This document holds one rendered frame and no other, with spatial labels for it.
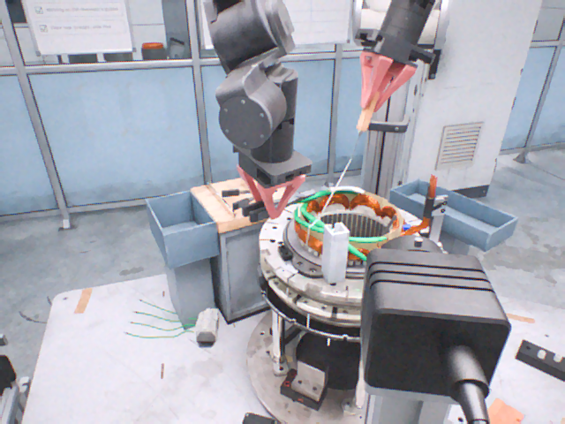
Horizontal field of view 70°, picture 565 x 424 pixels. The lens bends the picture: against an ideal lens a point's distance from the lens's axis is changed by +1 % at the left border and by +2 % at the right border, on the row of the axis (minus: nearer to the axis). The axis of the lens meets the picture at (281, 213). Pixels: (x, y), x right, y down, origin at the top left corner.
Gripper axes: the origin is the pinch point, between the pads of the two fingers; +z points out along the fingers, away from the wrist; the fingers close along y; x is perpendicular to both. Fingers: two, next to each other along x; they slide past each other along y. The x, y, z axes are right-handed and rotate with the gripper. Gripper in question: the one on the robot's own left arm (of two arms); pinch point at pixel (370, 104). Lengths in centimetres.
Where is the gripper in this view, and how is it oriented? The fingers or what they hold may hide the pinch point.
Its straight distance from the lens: 64.4
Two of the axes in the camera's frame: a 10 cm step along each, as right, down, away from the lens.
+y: 9.2, 2.2, 3.3
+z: -3.3, 8.9, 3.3
